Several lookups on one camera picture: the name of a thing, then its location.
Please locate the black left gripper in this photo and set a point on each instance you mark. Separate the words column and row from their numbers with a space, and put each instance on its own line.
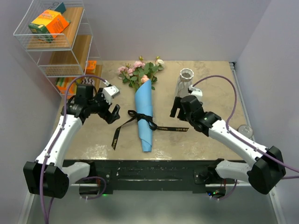
column 110, row 117

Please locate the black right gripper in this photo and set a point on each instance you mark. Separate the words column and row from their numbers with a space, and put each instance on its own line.
column 177, row 104

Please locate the black printed ribbon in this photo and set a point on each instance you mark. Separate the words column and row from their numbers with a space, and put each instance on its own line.
column 139, row 116

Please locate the blue wrapping paper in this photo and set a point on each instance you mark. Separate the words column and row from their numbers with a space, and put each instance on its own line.
column 143, row 105

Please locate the pink rose stem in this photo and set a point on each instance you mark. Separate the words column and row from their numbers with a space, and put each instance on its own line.
column 145, row 72
column 130, row 75

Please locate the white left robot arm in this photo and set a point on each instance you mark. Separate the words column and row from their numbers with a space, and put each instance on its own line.
column 46, row 175

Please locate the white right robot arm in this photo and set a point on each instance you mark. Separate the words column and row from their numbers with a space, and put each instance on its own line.
column 261, row 167

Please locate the white ribbed ceramic vase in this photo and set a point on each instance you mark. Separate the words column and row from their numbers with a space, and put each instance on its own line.
column 184, row 81

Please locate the purple zigzag scrubber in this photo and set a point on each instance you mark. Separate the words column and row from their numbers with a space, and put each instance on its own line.
column 88, row 80

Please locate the white rose stem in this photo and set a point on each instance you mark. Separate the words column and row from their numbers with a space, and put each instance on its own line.
column 156, row 66

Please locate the small orange box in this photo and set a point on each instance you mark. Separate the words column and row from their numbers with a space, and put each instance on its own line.
column 91, row 67

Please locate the orange yellow sponge pack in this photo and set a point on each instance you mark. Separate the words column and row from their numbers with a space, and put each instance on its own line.
column 62, row 83

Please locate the orange green carton box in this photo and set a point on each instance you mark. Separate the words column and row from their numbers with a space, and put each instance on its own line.
column 48, row 25

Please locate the teal box on shelf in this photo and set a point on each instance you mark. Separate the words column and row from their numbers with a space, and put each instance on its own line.
column 60, row 8

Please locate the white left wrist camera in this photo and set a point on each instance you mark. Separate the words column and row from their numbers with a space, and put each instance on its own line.
column 110, row 93

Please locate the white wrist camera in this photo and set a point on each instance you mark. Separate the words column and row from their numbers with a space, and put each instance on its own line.
column 195, row 92
column 110, row 93

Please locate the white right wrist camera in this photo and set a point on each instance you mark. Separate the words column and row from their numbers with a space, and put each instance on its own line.
column 195, row 92

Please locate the aluminium frame rail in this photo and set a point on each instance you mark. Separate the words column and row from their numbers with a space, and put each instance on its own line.
column 273, row 193

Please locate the white wire wooden shelf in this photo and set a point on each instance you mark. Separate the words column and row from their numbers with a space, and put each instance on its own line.
column 67, row 54

